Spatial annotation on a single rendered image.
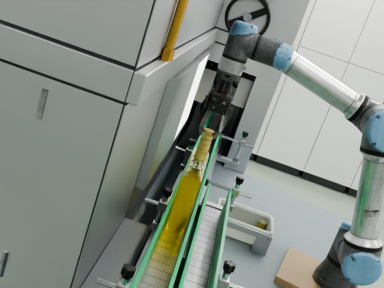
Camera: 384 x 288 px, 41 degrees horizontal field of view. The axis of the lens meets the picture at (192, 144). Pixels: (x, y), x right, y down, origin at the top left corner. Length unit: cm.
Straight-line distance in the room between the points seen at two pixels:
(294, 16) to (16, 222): 177
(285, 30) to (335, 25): 282
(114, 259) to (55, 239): 29
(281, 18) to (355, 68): 293
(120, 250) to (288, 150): 423
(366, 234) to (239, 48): 66
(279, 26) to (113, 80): 166
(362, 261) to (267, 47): 69
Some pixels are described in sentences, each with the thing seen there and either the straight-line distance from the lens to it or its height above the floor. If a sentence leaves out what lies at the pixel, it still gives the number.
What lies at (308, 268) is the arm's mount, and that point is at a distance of 191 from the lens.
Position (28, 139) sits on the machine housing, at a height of 120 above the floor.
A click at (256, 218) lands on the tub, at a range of 201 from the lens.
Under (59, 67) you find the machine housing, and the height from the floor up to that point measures 136.
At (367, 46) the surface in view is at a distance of 537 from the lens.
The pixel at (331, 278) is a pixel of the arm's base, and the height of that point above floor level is 82.
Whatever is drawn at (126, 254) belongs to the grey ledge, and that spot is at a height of 88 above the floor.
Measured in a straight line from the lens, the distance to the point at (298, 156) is 549.
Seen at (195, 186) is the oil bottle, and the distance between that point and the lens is 144.
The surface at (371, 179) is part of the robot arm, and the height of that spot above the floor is 121.
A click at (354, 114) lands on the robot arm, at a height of 135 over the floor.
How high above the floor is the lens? 157
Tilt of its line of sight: 17 degrees down
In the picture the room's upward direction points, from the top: 19 degrees clockwise
